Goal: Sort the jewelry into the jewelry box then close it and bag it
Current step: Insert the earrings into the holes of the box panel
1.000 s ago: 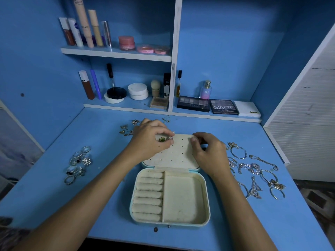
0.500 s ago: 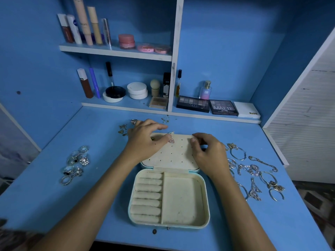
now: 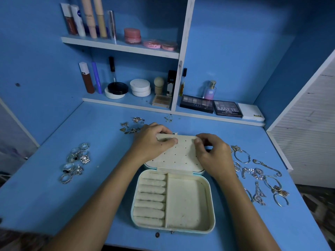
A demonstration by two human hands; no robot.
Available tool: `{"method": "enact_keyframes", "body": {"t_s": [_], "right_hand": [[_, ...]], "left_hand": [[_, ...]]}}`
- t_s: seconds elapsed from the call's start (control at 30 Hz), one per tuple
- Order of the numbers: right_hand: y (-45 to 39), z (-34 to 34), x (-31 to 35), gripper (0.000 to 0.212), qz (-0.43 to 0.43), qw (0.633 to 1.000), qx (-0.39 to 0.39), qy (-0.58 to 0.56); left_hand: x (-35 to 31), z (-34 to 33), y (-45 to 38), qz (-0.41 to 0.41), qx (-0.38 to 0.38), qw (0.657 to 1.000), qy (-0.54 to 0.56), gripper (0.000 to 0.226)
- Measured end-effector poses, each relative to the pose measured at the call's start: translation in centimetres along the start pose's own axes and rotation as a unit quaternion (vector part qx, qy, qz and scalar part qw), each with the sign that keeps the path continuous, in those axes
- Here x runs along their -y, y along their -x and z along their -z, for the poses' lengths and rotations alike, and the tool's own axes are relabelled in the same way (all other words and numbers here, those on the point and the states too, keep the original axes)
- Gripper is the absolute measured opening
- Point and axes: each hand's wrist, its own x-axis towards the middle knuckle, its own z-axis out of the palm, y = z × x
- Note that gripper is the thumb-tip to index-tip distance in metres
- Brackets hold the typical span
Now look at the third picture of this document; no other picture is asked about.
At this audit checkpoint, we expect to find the person's left forearm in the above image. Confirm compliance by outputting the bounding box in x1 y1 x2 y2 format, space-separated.
44 155 147 251

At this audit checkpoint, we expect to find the short beige cosmetic tube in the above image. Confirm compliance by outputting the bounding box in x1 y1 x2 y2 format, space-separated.
93 0 108 39

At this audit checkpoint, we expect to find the cream jewellery box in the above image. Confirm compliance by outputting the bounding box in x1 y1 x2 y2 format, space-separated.
130 132 216 234

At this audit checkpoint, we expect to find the white flat box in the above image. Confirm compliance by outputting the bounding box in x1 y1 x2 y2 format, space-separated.
238 102 266 122

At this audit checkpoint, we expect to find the square brown powder compact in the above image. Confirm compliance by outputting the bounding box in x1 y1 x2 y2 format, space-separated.
152 94 172 108

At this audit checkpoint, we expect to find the white shelf unit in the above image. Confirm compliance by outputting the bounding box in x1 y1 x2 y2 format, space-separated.
61 0 266 127

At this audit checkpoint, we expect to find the white framed marbled panel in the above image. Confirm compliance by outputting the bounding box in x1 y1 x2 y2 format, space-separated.
0 97 40 176

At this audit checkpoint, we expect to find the person's right hand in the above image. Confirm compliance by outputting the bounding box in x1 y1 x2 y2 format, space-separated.
194 133 236 178

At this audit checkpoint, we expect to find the pile of silver bracelets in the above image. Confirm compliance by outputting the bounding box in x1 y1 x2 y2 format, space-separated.
230 144 290 207

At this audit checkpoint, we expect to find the pink round jar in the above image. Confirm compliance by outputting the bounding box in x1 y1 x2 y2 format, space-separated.
124 28 142 44

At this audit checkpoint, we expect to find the brown lipstick tube white cap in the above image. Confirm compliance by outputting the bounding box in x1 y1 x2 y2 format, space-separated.
79 61 96 94

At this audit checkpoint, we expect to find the white tube blue label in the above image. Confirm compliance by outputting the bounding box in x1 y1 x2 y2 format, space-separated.
70 4 87 38

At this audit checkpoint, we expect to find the black makeup brush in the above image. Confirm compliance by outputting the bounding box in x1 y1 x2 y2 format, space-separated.
108 56 117 84

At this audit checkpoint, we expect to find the beige makeup sponge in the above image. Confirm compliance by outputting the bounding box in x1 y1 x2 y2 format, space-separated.
153 76 165 96

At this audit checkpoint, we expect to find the blue cosmetic tube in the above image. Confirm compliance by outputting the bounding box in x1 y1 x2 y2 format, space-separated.
91 61 103 94

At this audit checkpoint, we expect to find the pile of silver rings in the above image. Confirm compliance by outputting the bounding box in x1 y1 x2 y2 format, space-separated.
59 142 91 184

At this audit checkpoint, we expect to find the dark eyeshadow palette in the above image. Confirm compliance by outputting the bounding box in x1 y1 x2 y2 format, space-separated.
180 94 215 113

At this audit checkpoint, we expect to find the tall beige cosmetic tube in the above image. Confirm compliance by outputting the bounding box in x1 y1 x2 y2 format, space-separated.
80 0 98 39

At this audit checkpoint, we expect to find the black lettered eyeshadow palette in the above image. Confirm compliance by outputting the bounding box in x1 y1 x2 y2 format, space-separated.
214 100 244 118

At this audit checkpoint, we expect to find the person's right forearm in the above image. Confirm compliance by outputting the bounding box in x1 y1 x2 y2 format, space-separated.
217 169 281 251

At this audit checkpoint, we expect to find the black cosmetic bottle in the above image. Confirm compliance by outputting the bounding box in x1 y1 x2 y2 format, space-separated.
166 70 177 96

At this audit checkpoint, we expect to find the white bowl black inside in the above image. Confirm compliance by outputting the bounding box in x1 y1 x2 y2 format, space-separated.
105 81 129 99

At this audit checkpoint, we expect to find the white slatted cabinet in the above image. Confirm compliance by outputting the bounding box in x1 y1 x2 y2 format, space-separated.
267 50 335 189

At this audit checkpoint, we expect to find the white round cream jar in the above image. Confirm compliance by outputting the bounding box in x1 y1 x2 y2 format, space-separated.
130 78 152 98

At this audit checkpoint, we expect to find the small pink perfume bottle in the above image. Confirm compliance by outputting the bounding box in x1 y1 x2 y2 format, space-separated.
203 80 217 101

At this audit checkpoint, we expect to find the pile of small earrings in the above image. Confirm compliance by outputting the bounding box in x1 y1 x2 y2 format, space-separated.
119 116 146 135

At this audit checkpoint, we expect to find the thin dark cosmetic bottle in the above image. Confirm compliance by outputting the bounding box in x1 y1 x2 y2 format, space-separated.
179 67 187 96

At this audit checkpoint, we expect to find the person's left hand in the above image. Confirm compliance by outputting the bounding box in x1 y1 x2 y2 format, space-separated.
127 123 179 165

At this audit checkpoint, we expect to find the pink flat compact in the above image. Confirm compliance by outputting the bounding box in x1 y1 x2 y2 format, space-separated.
161 41 179 52
143 38 162 50

